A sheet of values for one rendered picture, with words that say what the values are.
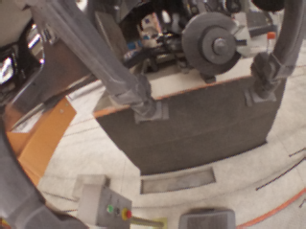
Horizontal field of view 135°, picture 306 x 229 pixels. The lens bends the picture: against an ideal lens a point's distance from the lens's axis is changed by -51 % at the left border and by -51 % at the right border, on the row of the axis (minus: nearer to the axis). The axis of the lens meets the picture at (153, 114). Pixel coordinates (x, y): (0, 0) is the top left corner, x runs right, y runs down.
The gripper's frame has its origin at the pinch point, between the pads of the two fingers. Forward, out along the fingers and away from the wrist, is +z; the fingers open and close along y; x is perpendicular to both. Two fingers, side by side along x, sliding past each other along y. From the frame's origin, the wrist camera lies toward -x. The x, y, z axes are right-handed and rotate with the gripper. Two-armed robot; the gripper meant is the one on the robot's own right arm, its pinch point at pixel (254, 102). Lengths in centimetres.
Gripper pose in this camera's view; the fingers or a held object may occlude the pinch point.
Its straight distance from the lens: 61.9
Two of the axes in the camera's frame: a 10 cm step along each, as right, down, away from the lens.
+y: -9.4, 1.5, 3.1
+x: 0.4, 9.4, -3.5
